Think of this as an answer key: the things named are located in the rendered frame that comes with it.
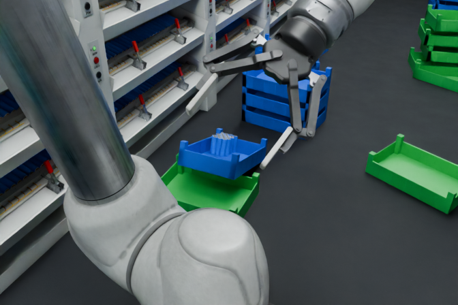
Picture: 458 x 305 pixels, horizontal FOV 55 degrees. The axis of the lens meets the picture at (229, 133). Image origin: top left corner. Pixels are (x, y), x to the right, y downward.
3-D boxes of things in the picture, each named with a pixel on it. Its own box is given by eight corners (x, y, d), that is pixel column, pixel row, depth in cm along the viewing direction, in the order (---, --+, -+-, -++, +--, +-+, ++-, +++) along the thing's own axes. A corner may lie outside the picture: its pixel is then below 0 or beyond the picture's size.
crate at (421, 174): (476, 188, 147) (483, 169, 143) (447, 214, 136) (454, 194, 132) (395, 151, 167) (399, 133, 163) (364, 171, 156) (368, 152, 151)
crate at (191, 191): (259, 193, 145) (260, 173, 141) (234, 231, 130) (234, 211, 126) (180, 171, 156) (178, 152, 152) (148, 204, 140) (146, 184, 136)
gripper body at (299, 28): (288, 5, 65) (251, 50, 63) (336, 36, 64) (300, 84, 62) (282, 28, 72) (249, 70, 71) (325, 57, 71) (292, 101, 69)
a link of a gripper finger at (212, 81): (218, 75, 65) (214, 71, 65) (189, 111, 64) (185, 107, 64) (219, 82, 68) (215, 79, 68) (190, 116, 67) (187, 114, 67)
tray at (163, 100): (204, 84, 188) (212, 57, 180) (118, 156, 141) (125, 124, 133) (163, 63, 192) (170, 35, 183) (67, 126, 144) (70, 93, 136)
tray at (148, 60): (202, 42, 179) (211, 11, 170) (110, 104, 131) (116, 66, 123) (160, 20, 182) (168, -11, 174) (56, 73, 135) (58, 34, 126)
